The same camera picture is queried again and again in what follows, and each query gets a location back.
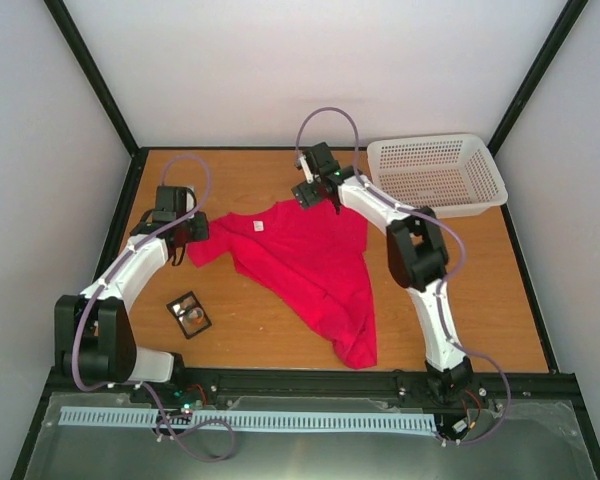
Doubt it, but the white perforated plastic basket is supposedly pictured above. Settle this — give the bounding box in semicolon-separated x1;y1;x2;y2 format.
366;134;508;218

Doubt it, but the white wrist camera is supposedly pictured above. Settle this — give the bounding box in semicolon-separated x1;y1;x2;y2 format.
185;186;197;210
294;154;315;184

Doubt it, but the brooch in clear box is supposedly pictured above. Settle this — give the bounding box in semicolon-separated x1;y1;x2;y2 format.
166;291;212;340

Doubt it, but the light blue cable duct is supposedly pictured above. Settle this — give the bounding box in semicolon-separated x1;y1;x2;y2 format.
57;406;436;436

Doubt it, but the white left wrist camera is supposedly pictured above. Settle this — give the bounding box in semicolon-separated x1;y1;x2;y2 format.
185;186;197;210

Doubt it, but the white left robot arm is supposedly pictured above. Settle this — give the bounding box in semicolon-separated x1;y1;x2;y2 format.
54;185;209;403

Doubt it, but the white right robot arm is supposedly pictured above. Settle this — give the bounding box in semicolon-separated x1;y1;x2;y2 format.
292;143;473;405

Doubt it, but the red t-shirt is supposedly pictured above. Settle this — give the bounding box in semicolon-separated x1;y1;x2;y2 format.
187;200;378;370

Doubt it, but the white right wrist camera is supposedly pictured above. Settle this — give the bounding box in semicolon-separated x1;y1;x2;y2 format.
294;154;315;184

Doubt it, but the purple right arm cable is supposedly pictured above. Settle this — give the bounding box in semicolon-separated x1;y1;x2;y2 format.
294;106;512;447

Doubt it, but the black aluminium frame rail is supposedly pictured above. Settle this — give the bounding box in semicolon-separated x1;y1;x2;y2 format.
45;368;585;413

